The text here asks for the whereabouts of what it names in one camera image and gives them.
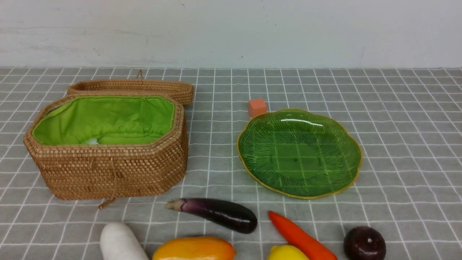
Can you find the purple eggplant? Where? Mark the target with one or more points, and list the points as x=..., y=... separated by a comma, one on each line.
x=228, y=214

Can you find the orange yellow mango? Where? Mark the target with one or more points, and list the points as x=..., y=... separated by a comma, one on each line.
x=195, y=248

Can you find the yellow lemon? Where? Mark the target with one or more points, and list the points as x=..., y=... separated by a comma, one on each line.
x=286, y=252

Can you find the white radish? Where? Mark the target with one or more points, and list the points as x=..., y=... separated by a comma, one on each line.
x=118, y=242

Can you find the dark purple plum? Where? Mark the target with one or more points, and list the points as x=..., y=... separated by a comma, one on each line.
x=364, y=243

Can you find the small orange cube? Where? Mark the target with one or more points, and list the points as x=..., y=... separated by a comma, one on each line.
x=256, y=107

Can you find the woven rattan basket lid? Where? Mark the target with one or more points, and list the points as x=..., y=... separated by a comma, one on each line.
x=180, y=91

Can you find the green glass leaf plate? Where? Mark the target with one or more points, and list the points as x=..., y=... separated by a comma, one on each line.
x=299, y=154

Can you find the woven rattan basket green lining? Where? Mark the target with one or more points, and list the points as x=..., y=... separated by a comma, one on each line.
x=109, y=146

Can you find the orange carrot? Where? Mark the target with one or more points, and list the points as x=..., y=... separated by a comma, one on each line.
x=297, y=237

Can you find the grey checked tablecloth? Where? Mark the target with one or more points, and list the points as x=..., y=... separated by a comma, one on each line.
x=408, y=122

